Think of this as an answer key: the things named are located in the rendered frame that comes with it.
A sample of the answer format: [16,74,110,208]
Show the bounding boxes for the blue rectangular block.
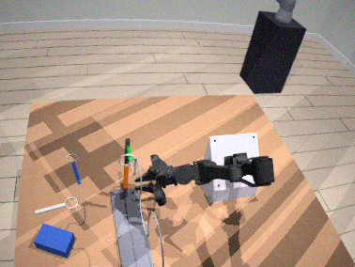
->
[34,223,75,258]

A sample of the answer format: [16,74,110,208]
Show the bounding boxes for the white handle with loop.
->
[36,197,79,215]

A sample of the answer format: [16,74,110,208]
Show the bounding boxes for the orange bar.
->
[118,154,135,189]

